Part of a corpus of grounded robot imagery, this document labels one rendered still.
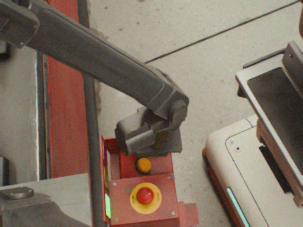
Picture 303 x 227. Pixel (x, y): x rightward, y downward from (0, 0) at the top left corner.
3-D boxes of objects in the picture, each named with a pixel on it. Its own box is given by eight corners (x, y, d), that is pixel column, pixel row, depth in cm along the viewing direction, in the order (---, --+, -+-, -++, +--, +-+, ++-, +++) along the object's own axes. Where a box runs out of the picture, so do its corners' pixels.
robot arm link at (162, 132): (189, 122, 79) (174, 97, 81) (157, 136, 77) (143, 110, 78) (180, 136, 85) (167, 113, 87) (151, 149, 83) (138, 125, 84)
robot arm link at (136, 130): (189, 101, 73) (163, 73, 78) (131, 126, 69) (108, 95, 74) (184, 144, 82) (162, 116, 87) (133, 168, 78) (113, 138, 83)
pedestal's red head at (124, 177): (180, 227, 103) (178, 212, 87) (116, 234, 104) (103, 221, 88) (171, 151, 112) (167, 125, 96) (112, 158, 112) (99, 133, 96)
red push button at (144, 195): (155, 206, 95) (154, 203, 91) (138, 208, 95) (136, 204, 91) (154, 189, 96) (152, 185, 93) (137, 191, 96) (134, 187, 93)
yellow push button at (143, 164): (148, 174, 106) (152, 172, 104) (135, 174, 104) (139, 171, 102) (147, 160, 107) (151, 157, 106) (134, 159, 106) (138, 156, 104)
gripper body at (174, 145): (132, 127, 91) (136, 113, 84) (177, 126, 93) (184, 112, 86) (134, 156, 88) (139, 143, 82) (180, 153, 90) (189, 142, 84)
